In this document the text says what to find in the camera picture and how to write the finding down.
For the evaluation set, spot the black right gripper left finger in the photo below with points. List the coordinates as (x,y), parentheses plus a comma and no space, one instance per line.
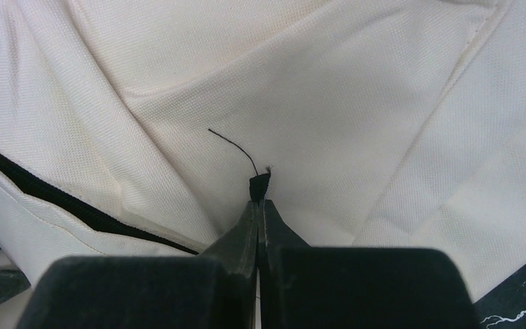
(214,289)

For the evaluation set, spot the beige student backpack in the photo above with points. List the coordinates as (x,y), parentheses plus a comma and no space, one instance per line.
(143,128)

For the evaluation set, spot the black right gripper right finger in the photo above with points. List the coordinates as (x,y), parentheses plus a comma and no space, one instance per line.
(355,287)

